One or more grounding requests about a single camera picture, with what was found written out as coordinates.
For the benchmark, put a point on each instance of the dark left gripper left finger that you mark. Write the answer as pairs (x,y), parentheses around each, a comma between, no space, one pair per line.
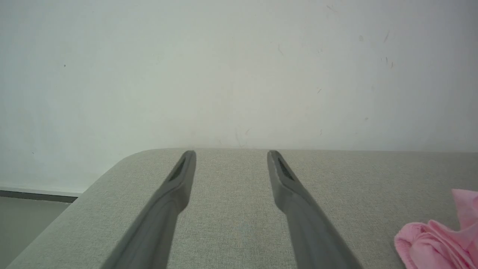
(160,216)

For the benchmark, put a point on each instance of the white skirting board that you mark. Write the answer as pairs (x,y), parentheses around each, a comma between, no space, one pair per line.
(37,188)

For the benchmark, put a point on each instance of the dark floor edge strip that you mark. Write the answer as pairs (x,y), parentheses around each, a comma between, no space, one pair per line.
(37,196)

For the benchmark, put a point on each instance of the pink cotton shorts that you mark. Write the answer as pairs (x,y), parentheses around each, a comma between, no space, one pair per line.
(437,243)

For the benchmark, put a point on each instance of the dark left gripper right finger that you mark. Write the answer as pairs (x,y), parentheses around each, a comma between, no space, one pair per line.
(302,216)

